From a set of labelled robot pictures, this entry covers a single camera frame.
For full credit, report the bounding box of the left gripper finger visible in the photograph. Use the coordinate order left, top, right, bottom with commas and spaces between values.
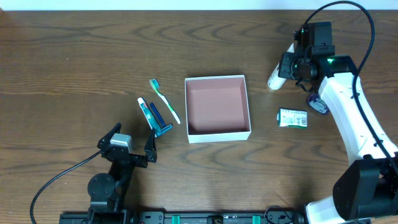
97, 123, 121, 149
144, 129, 157, 163

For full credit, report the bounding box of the white Pantene tube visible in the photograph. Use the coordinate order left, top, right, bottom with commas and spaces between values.
266, 42, 295, 93

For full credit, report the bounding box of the blue disposable razor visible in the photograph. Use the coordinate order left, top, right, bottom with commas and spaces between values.
149, 102, 173, 137

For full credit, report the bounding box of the small teal toothpaste tube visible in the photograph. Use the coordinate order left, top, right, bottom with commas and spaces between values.
137, 97, 162, 138

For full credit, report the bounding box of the blue soap pump bottle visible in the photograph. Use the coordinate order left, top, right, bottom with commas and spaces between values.
306, 93, 330, 115

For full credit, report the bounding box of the green white soap bar package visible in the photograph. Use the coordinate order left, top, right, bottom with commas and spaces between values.
277, 108, 308, 129

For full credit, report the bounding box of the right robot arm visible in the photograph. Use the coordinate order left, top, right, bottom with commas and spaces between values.
278, 52, 397, 223

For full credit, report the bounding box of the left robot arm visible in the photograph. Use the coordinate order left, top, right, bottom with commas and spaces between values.
88, 123, 157, 223

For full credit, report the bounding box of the green white toothbrush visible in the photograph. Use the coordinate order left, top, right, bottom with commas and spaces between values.
149, 78, 181, 124

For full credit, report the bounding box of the white box with pink interior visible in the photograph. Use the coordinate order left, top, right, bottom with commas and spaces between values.
185, 75, 251, 144

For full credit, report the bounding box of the left black cable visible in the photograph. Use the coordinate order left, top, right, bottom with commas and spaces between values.
29, 150, 103, 224

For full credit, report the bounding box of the black cable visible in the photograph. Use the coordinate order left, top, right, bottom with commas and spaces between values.
303, 0, 398, 175
29, 150, 103, 224

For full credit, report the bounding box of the right black cable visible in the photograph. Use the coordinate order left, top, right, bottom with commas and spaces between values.
303, 0, 398, 175

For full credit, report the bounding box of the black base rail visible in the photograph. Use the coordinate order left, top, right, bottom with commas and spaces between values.
58, 208, 307, 224

